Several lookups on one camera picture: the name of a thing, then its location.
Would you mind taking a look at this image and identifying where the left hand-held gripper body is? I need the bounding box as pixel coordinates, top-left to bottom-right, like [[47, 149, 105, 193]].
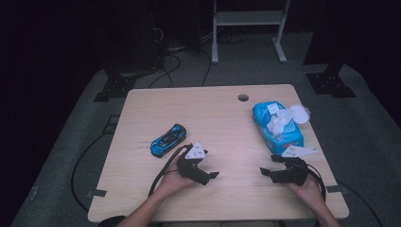
[[175, 141, 212, 186]]

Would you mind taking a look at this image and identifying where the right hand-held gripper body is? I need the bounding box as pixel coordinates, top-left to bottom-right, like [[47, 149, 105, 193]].
[[270, 146, 319, 187]]

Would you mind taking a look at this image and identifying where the blue wet wipe pack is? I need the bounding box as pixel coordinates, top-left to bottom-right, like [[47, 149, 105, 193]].
[[251, 100, 312, 156]]

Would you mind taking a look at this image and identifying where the blue toy car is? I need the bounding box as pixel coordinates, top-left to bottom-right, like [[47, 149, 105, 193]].
[[149, 123, 187, 158]]

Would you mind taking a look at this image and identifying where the white wet wipe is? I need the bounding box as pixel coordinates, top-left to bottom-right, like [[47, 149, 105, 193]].
[[266, 106, 301, 137]]

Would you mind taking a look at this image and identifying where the person's left hand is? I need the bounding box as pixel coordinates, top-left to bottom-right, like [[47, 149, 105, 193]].
[[156, 164, 197, 199]]

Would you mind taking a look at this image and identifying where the person's right hand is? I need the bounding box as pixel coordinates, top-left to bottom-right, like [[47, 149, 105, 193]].
[[287, 173, 323, 206]]

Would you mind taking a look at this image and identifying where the grey tape strip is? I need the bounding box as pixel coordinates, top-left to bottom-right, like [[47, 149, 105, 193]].
[[325, 184, 348, 194], [86, 188, 108, 199]]

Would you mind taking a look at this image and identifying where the black stand base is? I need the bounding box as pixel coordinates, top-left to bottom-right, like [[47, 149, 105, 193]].
[[93, 75, 138, 103], [305, 61, 357, 99]]

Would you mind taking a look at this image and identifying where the person's dark clothing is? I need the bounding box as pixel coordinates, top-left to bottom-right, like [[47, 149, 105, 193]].
[[96, 215, 128, 227]]

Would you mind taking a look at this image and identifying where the white metal stand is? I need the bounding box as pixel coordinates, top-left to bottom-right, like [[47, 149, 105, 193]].
[[210, 0, 292, 65]]

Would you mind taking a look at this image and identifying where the left hand-held gripper cable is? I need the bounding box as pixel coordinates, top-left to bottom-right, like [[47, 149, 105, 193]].
[[148, 143, 194, 197]]

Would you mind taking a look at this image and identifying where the hand-held gripper cable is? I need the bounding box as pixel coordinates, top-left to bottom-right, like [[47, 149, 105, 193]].
[[305, 163, 327, 202], [148, 143, 194, 197]]

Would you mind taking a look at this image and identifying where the right hand-held gripper cable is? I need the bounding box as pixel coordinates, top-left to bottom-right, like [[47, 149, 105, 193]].
[[305, 163, 327, 202]]

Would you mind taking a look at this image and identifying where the thin black floor cable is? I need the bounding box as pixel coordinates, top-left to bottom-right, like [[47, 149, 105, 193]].
[[336, 180, 384, 227]]

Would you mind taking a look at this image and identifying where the black metal floor frame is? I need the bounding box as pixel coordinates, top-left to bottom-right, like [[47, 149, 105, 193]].
[[101, 114, 121, 135]]

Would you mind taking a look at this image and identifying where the tangle of black floor cables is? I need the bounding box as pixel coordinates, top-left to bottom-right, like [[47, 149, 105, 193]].
[[147, 26, 213, 89]]

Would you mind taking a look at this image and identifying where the long black floor cable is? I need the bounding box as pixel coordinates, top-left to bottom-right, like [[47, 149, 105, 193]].
[[71, 131, 112, 213]]

